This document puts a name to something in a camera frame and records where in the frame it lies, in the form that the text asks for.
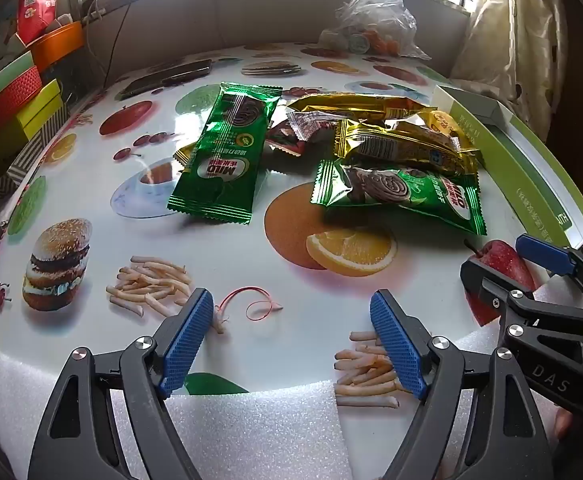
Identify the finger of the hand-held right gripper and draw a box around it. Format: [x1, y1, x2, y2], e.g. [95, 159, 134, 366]
[515, 234, 583, 311]
[460, 255, 583, 323]

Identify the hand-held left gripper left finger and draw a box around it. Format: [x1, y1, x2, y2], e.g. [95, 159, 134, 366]
[27, 287, 217, 480]

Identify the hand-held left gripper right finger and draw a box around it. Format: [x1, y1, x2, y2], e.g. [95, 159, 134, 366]
[369, 289, 557, 480]

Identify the green white cardboard box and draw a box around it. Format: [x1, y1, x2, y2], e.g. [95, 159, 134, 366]
[431, 85, 583, 250]

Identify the green wafer packet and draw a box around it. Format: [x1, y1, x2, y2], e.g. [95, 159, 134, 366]
[311, 157, 488, 237]
[166, 82, 283, 224]

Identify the gold biscuit packet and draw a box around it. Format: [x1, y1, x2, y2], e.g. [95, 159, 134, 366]
[286, 92, 439, 122]
[334, 120, 479, 177]
[396, 109, 472, 146]

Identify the yellow peanut candy packet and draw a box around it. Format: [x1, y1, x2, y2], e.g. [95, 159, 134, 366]
[172, 141, 199, 173]

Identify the black red plum candy packet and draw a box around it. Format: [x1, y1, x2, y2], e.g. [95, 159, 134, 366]
[265, 120, 307, 157]

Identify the white red nougat packet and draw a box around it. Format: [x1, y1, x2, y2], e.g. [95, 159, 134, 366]
[285, 110, 345, 143]

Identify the person's right hand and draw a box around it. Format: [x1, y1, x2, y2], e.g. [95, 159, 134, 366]
[557, 410, 583, 445]

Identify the red rubber band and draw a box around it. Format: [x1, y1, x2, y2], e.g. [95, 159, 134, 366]
[218, 286, 283, 322]

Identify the white foam sheet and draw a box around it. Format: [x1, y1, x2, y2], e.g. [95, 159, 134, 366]
[0, 280, 572, 480]

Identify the cream curtain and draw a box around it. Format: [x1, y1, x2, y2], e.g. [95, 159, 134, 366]
[451, 0, 572, 133]

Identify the black white striped box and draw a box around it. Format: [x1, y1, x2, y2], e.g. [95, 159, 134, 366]
[0, 105, 79, 188]

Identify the black smartphone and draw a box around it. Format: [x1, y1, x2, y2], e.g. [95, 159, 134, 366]
[118, 59, 213, 100]

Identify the yellow-green box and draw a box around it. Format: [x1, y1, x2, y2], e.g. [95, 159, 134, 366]
[15, 79, 66, 142]

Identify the clear plastic bag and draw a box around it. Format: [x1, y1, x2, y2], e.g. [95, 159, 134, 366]
[319, 0, 432, 61]

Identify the red box with green lid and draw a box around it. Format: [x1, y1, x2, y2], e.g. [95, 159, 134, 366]
[0, 52, 43, 136]

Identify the orange box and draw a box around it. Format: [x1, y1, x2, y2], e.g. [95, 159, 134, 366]
[32, 20, 86, 70]

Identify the red bag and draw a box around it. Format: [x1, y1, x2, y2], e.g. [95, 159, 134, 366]
[17, 0, 67, 45]

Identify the black cable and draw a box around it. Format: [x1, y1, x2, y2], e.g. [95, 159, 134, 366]
[104, 0, 139, 88]

